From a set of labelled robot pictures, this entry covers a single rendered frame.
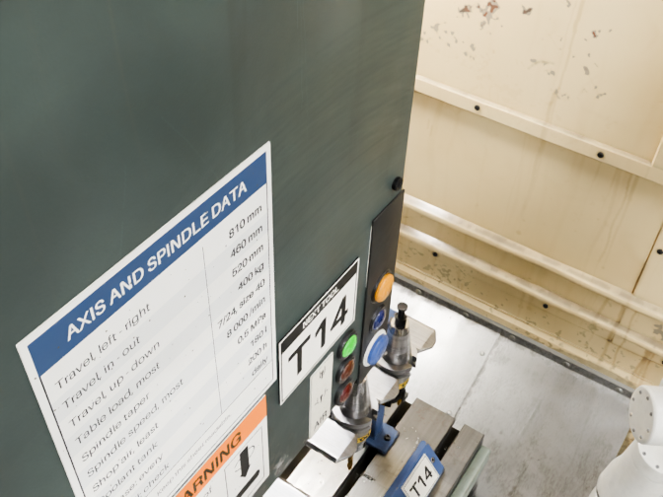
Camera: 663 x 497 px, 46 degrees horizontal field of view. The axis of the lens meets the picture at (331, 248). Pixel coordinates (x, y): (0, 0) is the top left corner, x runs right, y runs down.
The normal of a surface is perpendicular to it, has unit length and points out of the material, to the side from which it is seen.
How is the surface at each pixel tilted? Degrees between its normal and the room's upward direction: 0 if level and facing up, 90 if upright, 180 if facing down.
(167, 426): 90
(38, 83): 90
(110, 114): 90
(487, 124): 91
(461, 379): 24
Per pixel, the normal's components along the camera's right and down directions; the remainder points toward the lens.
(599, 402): -0.19, -0.41
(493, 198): -0.55, 0.57
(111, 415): 0.83, 0.41
